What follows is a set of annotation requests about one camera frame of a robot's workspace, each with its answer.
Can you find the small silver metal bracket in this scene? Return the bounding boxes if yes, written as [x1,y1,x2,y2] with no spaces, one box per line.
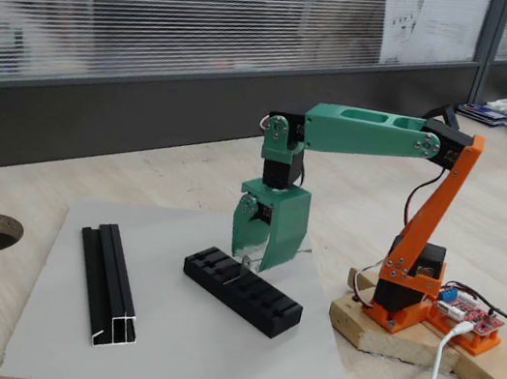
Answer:
[223,252,255,292]

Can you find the black slotted holder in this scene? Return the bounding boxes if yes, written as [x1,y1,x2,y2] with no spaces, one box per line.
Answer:
[173,241,312,344]

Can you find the grey plywood board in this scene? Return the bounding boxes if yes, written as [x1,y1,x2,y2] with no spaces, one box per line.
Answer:
[0,173,384,379]

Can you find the black aluminium profile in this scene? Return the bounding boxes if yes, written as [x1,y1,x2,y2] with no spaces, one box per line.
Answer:
[62,218,159,355]

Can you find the light wooden base block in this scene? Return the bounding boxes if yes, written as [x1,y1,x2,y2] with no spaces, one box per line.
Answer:
[321,262,474,375]

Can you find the black stand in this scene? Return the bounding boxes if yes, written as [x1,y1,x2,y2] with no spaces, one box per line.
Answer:
[419,99,463,131]

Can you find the red controller board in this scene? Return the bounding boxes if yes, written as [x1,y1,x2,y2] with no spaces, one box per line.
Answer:
[430,280,507,340]

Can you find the orange controller board tray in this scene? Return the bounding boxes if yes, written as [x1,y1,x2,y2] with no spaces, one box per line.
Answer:
[421,308,505,361]

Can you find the blue cards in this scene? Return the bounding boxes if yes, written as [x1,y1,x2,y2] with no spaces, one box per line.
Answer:
[455,101,507,130]

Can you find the white paper sheet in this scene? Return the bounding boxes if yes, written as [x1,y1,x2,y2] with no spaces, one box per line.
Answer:
[373,0,491,82]

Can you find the base servo wires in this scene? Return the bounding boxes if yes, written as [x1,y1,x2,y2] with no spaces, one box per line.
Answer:
[349,259,387,306]

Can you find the black red servo cable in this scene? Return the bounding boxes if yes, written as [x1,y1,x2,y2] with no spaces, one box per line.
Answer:
[401,161,449,233]

